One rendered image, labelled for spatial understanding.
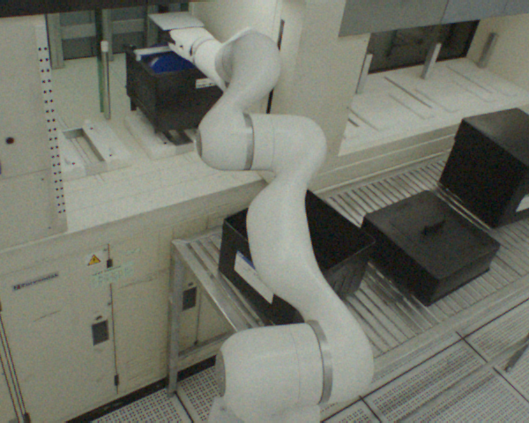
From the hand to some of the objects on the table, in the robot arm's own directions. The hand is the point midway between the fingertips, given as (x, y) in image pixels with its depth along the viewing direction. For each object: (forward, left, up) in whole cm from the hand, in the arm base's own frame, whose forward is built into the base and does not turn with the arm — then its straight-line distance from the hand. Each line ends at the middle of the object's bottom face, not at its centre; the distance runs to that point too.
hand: (176, 27), depth 149 cm
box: (+25, -108, -45) cm, 119 cm away
